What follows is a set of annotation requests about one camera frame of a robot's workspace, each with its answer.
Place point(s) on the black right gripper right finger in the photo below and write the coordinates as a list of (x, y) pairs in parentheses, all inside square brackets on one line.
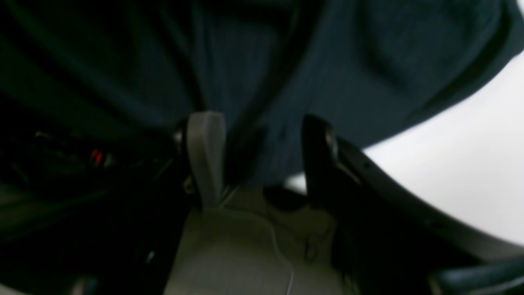
[(390, 241)]

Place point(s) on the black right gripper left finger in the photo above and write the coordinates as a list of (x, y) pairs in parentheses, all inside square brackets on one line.
[(140, 247)]

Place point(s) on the black long-sleeve t-shirt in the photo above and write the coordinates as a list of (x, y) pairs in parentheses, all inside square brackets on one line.
[(125, 72)]

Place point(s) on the black power strip red switch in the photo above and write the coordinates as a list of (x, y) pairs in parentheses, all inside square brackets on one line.
[(72, 149)]

